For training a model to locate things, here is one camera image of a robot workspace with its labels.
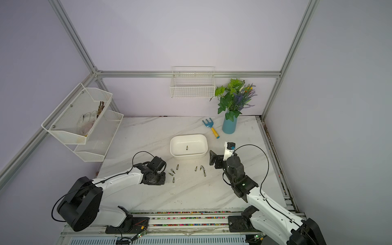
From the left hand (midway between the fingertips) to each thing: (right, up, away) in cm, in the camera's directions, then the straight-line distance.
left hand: (160, 181), depth 88 cm
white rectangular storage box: (+16, +20, +16) cm, 30 cm away
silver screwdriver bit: (+14, +18, +14) cm, 27 cm away
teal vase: (+45, +33, +22) cm, 60 cm away
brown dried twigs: (-31, +42, -7) cm, 53 cm away
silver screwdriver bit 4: (+9, +7, +5) cm, 13 cm away
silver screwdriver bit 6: (+26, +4, +4) cm, 27 cm away
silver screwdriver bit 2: (+8, +1, 0) cm, 8 cm away
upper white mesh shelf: (-41, +36, -12) cm, 56 cm away
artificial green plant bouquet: (+43, +49, -2) cm, 65 cm away
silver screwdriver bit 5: (+24, +6, +5) cm, 25 cm away
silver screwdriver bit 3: (+6, +4, +2) cm, 7 cm away
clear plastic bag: (-37, +35, -10) cm, 52 cm away
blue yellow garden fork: (+31, +35, +27) cm, 54 cm away
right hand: (+34, +18, -7) cm, 39 cm away
